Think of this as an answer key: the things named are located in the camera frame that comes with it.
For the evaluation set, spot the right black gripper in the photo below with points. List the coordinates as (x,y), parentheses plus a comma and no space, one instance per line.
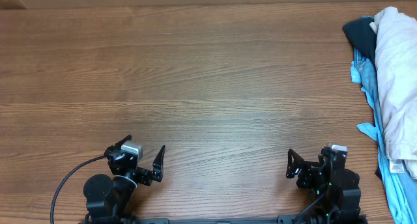
(310,170)

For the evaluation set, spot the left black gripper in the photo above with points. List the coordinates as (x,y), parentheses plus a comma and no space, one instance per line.
(145,177)

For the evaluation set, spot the beige shorts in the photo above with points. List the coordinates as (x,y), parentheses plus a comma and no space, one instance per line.
(395,63)

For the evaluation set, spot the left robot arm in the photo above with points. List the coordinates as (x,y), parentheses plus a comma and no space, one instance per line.
(107,198)

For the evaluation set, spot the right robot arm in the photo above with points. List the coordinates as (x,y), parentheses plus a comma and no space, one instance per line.
(333,189)

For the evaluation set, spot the light blue garment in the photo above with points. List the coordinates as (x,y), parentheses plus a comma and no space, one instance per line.
(400,188)

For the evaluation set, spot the dark navy garment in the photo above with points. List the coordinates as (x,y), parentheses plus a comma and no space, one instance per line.
(362,37)

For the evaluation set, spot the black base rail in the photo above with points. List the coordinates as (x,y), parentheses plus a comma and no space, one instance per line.
(281,219)

